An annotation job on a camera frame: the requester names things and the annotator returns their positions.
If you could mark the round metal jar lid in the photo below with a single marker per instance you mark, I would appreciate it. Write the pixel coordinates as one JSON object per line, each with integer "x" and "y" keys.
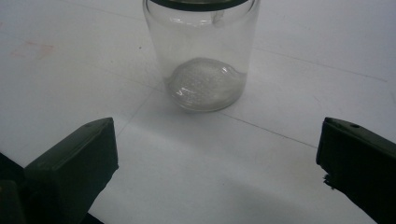
{"x": 199, "y": 4}

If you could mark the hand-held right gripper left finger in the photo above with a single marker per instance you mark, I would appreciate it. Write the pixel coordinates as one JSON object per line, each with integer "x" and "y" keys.
{"x": 71, "y": 168}

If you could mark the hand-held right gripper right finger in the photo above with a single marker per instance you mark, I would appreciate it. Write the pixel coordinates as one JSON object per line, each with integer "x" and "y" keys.
{"x": 361, "y": 161}

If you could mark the clear glass jar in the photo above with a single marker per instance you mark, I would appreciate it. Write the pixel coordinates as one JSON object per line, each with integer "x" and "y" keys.
{"x": 202, "y": 62}

